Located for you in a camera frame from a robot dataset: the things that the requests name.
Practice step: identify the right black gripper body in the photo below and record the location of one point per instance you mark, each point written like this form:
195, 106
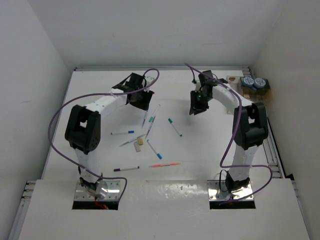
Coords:
199, 101

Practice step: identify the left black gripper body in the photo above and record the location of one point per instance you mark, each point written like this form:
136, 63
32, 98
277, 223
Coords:
141, 99

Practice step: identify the green clear pen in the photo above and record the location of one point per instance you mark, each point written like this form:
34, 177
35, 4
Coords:
132, 140

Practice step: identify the blue white tape roll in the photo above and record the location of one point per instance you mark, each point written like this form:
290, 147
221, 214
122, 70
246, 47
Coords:
247, 82

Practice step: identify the orange highlighter pen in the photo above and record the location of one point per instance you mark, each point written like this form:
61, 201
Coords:
164, 165

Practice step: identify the blue clear pen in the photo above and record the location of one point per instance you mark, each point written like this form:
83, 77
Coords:
144, 118

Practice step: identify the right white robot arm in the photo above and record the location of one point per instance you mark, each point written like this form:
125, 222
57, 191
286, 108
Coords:
249, 128

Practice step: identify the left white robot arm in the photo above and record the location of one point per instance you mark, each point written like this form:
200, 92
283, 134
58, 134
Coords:
83, 131

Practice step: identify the teal capped marker left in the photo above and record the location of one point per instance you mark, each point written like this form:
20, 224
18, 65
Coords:
154, 113

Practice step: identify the teal capped marker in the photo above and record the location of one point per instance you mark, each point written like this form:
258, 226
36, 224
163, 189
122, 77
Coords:
174, 127
154, 113

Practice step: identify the teal capped marker right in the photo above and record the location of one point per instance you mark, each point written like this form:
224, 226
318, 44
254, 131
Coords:
174, 127

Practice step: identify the blue capped marker horizontal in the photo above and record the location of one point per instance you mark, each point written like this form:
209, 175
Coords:
122, 132

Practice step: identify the yellow eraser block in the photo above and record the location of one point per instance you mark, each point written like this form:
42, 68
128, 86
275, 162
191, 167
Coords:
140, 141

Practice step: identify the beige eraser stick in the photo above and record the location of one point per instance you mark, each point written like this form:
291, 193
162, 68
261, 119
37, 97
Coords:
137, 147

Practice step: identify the blue capped marker diagonal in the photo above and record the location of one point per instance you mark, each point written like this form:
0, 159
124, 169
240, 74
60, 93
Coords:
154, 149

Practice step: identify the clear acrylic organizer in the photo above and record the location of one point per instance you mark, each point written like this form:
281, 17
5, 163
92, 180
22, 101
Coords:
255, 95

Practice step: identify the purple capped marker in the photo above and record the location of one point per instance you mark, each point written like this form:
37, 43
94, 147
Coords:
126, 169

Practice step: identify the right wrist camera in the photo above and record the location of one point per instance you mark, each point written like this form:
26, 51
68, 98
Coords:
198, 85

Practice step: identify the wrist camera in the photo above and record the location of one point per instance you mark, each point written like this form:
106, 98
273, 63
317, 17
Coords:
198, 85
148, 80

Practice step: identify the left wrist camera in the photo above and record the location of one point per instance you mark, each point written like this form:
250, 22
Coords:
148, 80

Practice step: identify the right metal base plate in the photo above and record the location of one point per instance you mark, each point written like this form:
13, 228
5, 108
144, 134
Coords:
217, 191

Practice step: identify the metal base plate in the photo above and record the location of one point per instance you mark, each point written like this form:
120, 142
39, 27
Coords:
107, 190
217, 191

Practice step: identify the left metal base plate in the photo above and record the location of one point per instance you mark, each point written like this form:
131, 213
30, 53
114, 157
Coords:
107, 190

